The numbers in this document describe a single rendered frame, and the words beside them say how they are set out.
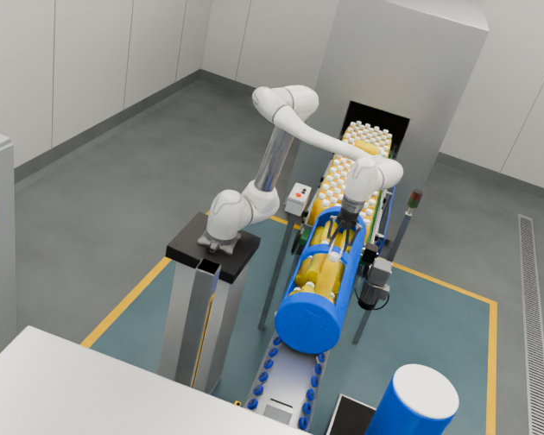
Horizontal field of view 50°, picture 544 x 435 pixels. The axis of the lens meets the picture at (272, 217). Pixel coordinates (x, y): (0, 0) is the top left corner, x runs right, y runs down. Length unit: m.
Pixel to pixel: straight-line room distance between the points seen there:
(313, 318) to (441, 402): 0.62
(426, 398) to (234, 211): 1.17
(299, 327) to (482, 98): 5.03
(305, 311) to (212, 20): 5.64
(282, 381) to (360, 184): 0.89
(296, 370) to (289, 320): 0.22
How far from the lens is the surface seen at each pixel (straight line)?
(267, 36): 7.42
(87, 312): 4.00
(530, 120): 7.21
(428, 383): 2.62
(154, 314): 4.01
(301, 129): 2.38
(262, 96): 2.50
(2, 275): 3.12
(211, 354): 3.18
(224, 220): 2.76
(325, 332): 2.51
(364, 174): 2.17
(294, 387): 2.50
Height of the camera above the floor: 2.75
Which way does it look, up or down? 32 degrees down
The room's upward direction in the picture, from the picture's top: 15 degrees clockwise
